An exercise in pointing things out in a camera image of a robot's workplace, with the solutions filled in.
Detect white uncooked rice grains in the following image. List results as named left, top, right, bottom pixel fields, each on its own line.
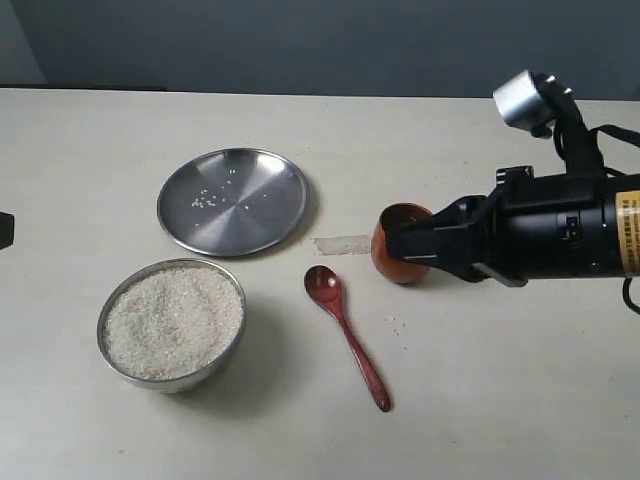
left=102, top=266, right=244, bottom=380

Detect clear tape strip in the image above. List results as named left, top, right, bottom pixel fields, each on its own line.
left=313, top=235, right=371, bottom=256

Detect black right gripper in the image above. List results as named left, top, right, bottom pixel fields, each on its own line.
left=385, top=167, right=623, bottom=287

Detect brown wooden cup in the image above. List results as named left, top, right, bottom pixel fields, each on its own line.
left=370, top=203, right=432, bottom=284

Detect steel bowl of rice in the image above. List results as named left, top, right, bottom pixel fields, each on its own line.
left=97, top=258, right=247, bottom=393

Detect black cable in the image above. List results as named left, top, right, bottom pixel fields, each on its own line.
left=549, top=89, right=640, bottom=316

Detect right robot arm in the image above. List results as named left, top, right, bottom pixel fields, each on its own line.
left=385, top=166, right=639, bottom=287

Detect red wooden spoon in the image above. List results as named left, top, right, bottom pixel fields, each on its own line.
left=304, top=265, right=392, bottom=413

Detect round steel plate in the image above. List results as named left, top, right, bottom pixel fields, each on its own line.
left=156, top=147, right=310, bottom=258

